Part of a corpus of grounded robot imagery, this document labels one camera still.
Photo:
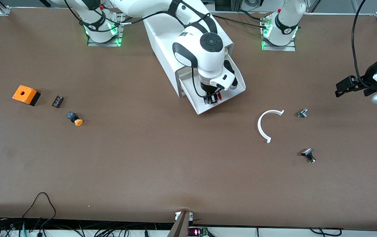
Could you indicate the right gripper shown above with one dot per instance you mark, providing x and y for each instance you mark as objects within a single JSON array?
[{"x": 208, "y": 90}]

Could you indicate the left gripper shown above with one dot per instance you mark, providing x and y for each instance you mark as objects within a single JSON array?
[{"x": 368, "y": 78}]

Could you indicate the red push button switch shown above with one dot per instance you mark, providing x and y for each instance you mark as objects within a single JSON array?
[{"x": 219, "y": 95}]

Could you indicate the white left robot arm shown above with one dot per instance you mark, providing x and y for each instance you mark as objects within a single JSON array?
[{"x": 285, "y": 19}]

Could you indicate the white curved plastic arc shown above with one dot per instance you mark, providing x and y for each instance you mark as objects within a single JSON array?
[{"x": 259, "y": 126}]

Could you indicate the circuit board with red display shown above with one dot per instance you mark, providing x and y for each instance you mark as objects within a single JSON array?
[{"x": 195, "y": 232}]

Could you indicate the small dark contact block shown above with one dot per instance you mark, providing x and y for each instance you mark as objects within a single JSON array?
[{"x": 58, "y": 101}]

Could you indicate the small silver green switch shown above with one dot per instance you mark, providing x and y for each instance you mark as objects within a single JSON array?
[{"x": 302, "y": 113}]

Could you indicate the black silver push switch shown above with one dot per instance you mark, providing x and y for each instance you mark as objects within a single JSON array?
[{"x": 308, "y": 153}]

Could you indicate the aluminium arm base plate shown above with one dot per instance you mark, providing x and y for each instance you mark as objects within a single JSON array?
[
  {"x": 104, "y": 44},
  {"x": 280, "y": 48}
]

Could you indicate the white post mount bracket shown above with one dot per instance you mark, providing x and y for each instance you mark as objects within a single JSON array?
[{"x": 177, "y": 215}]

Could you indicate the grey camera mounting post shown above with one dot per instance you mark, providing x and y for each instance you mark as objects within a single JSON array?
[{"x": 180, "y": 227}]

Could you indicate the orange push button switch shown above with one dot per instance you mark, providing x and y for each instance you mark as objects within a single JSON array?
[{"x": 78, "y": 122}]

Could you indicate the orange button enclosure box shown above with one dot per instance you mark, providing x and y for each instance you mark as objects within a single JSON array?
[{"x": 24, "y": 93}]

